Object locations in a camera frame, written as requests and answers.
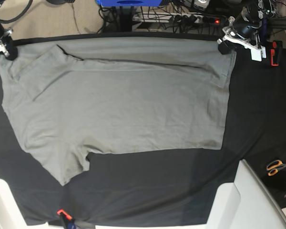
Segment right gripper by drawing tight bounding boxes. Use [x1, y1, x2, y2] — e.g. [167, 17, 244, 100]
[0, 23, 18, 60]

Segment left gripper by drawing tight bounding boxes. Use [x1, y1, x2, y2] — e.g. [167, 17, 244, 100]
[217, 11, 262, 54]

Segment grey T-shirt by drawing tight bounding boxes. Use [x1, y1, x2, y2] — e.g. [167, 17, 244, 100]
[0, 45, 236, 185]

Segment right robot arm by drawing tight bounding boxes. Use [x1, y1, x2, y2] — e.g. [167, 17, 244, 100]
[0, 0, 33, 61]

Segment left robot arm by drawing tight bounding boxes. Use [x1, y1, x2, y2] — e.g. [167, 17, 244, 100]
[217, 0, 276, 58]

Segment red black clamp right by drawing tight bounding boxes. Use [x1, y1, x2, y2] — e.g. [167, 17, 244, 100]
[270, 41, 283, 66]

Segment white power strip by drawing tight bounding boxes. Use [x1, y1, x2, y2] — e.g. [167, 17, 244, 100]
[132, 11, 226, 25]

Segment blue plastic box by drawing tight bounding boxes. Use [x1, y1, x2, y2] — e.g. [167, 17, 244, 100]
[96, 0, 162, 7]

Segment black table cloth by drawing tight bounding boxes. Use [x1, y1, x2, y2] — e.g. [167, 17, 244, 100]
[0, 36, 286, 227]

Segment red blue clamp bottom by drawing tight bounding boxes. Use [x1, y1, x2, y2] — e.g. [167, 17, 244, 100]
[57, 209, 77, 229]

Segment black stand post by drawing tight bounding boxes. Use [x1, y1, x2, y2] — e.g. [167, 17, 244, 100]
[117, 6, 136, 32]

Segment orange handled scissors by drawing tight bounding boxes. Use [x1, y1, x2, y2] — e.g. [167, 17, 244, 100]
[266, 160, 286, 177]

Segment white table frame left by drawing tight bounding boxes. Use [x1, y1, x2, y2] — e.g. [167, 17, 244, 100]
[0, 179, 49, 229]

